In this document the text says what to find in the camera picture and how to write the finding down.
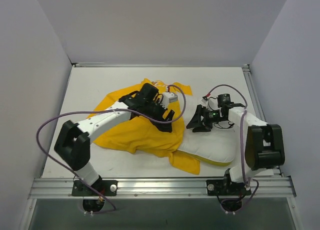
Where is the white pillow with yellow edge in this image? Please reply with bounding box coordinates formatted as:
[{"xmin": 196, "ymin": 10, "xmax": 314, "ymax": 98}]
[{"xmin": 177, "ymin": 127, "xmax": 237, "ymax": 165}]

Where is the yellow pillowcase with print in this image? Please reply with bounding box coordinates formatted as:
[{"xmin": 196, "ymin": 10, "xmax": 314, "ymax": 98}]
[{"xmin": 94, "ymin": 78, "xmax": 201, "ymax": 175}]

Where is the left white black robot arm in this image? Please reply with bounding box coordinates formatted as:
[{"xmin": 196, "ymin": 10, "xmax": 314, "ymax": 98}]
[{"xmin": 54, "ymin": 83, "xmax": 178, "ymax": 196}]

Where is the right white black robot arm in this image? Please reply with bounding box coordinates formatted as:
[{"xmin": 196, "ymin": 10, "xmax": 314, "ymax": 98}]
[{"xmin": 186, "ymin": 94, "xmax": 285, "ymax": 195}]

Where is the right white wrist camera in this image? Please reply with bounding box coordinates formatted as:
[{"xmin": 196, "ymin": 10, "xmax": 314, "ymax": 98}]
[{"xmin": 200, "ymin": 95, "xmax": 210, "ymax": 109}]

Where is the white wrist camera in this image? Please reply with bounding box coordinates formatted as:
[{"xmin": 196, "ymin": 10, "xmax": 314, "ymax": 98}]
[
  {"xmin": 160, "ymin": 92, "xmax": 178, "ymax": 108},
  {"xmin": 200, "ymin": 95, "xmax": 210, "ymax": 109}
]

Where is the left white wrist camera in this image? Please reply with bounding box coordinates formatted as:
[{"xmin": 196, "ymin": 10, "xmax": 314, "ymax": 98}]
[{"xmin": 160, "ymin": 92, "xmax": 178, "ymax": 108}]

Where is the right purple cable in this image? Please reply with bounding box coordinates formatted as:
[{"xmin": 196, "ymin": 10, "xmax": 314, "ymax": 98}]
[{"xmin": 206, "ymin": 84, "xmax": 260, "ymax": 214}]

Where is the purple cable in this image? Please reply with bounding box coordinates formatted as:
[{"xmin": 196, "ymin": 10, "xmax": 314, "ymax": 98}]
[
  {"xmin": 36, "ymin": 84, "xmax": 187, "ymax": 214},
  {"xmin": 206, "ymin": 84, "xmax": 260, "ymax": 214}
]

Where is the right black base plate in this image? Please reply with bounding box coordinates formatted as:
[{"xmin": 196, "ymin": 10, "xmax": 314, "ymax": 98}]
[{"xmin": 206, "ymin": 180, "xmax": 252, "ymax": 197}]

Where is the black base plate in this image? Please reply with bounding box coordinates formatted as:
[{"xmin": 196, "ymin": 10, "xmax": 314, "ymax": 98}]
[
  {"xmin": 206, "ymin": 180, "xmax": 252, "ymax": 197},
  {"xmin": 71, "ymin": 180, "xmax": 118, "ymax": 197}
]

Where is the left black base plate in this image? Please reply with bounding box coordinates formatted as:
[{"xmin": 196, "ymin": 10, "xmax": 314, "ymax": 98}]
[{"xmin": 71, "ymin": 180, "xmax": 118, "ymax": 197}]

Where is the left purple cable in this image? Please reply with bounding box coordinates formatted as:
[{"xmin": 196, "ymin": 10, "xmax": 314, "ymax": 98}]
[{"xmin": 36, "ymin": 84, "xmax": 187, "ymax": 214}]

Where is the aluminium front rail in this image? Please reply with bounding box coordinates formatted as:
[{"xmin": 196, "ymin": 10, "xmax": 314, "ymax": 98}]
[{"xmin": 28, "ymin": 175, "xmax": 296, "ymax": 200}]

